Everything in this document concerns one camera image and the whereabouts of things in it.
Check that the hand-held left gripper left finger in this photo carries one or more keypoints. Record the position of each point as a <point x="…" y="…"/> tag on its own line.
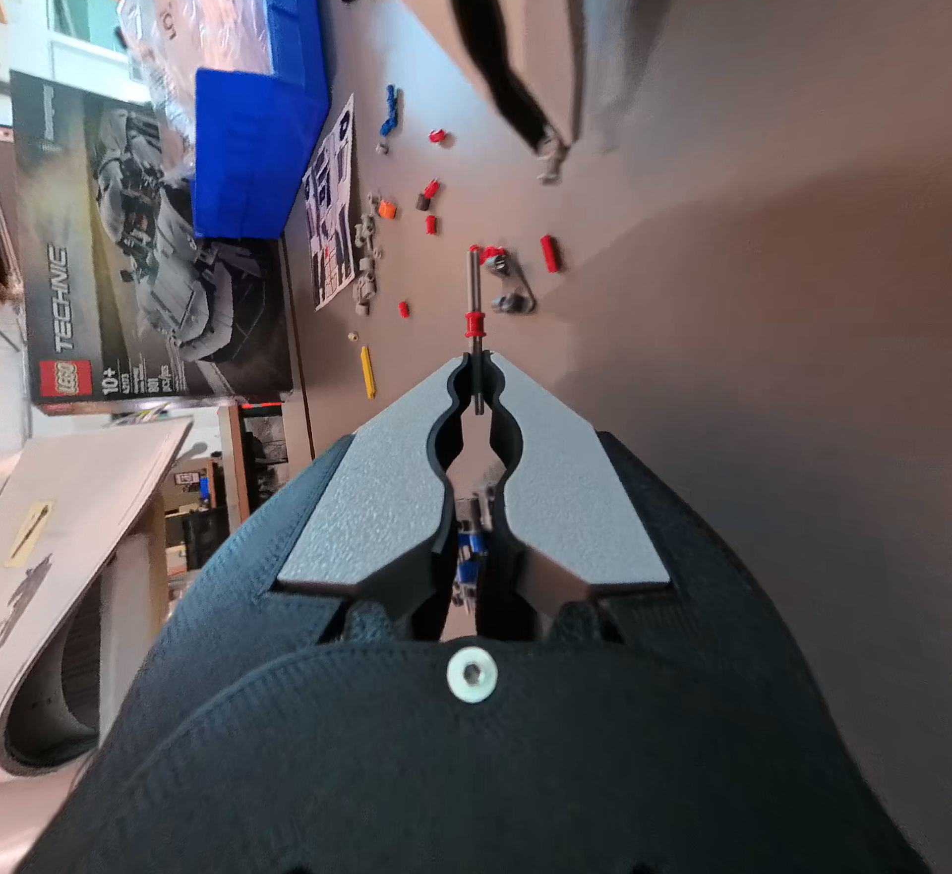
<point x="372" y="509"/>

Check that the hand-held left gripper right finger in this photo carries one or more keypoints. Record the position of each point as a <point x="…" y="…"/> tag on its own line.
<point x="573" y="517"/>

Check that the grey blue lego wing assembly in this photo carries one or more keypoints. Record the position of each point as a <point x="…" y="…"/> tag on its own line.
<point x="470" y="554"/>

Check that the light grey lego connector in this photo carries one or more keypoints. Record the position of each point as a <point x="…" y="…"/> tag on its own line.
<point x="553" y="160"/>

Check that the red lego bush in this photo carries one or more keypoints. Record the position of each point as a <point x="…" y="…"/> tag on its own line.
<point x="474" y="324"/>

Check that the long grey lego axle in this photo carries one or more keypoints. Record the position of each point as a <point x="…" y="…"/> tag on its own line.
<point x="474" y="286"/>

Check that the lego instruction booklet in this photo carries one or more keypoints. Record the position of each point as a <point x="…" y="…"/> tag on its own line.
<point x="74" y="502"/>

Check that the blue angled lego beam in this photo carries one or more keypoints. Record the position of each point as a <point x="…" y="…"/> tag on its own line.
<point x="390" y="112"/>

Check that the yellow lego axle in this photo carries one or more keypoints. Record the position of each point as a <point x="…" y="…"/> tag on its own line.
<point x="368" y="372"/>

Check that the dark grey lego panel piece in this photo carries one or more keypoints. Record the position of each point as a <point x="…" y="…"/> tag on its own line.
<point x="513" y="303"/>

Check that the orange lego piece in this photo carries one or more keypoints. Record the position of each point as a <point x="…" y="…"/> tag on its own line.
<point x="387" y="208"/>

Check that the scattered small red lego bushes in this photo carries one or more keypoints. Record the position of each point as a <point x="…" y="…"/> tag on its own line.
<point x="431" y="224"/>

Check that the lego sticker sheet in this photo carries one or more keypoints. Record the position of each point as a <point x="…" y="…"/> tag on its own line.
<point x="331" y="219"/>

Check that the long red lego pin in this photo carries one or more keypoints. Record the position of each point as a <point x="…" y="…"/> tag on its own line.
<point x="550" y="253"/>

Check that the lego set box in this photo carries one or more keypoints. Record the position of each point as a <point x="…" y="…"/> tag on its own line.
<point x="111" y="257"/>

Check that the clear plastic bag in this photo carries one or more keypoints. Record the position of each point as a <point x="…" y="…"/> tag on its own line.
<point x="201" y="11"/>

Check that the pile of light grey connectors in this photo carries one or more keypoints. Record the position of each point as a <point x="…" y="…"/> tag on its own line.
<point x="366" y="268"/>

